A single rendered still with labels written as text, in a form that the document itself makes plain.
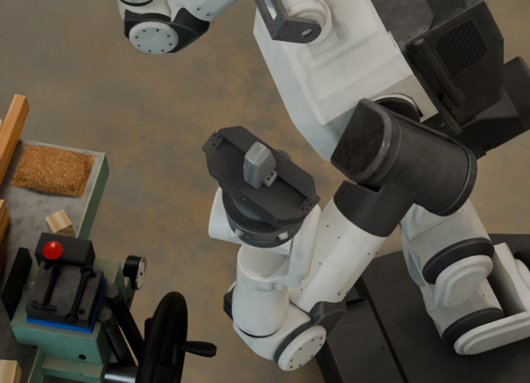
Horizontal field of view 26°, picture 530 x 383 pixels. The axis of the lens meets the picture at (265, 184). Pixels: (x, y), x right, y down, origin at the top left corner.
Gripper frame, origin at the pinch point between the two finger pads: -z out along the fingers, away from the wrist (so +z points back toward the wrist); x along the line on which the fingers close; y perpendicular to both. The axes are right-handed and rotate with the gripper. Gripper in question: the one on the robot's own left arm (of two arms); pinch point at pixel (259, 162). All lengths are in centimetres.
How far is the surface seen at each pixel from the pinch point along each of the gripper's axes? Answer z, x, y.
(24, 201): 77, 44, -12
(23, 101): 78, 56, 2
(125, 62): 193, 91, 43
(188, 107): 189, 67, 42
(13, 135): 77, 53, -4
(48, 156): 76, 46, -3
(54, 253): 60, 29, -16
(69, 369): 72, 19, -28
